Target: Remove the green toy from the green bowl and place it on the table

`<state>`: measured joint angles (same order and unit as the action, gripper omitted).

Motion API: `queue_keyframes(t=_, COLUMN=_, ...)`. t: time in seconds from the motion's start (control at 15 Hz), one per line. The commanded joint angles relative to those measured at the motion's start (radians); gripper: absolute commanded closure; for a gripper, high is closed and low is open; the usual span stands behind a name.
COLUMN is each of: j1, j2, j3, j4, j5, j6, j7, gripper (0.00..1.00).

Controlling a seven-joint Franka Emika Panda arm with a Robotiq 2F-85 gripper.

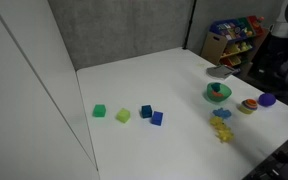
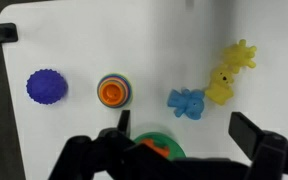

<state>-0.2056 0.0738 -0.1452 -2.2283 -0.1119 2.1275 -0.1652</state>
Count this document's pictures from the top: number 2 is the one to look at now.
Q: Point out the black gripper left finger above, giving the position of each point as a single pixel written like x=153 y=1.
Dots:
x=84 y=156

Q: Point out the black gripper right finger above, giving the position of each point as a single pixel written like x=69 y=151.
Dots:
x=270 y=153

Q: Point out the rainbow stacking cups toy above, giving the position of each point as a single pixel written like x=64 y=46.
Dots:
x=114 y=90

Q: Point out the orange toy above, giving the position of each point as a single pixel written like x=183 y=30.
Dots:
x=159 y=146

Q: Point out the yellow bear toy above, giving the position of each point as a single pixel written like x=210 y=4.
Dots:
x=220 y=86

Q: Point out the green bowl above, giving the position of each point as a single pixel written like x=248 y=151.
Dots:
x=175 y=150

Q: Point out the blue elephant toy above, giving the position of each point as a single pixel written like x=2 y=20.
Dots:
x=187 y=103

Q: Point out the yellow splat-shaped toy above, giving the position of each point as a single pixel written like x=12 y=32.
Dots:
x=240 y=56

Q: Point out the purple spiky ball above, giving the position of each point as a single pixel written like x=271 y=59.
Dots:
x=46 y=86

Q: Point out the black table clamp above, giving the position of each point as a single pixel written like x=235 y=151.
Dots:
x=0 y=31

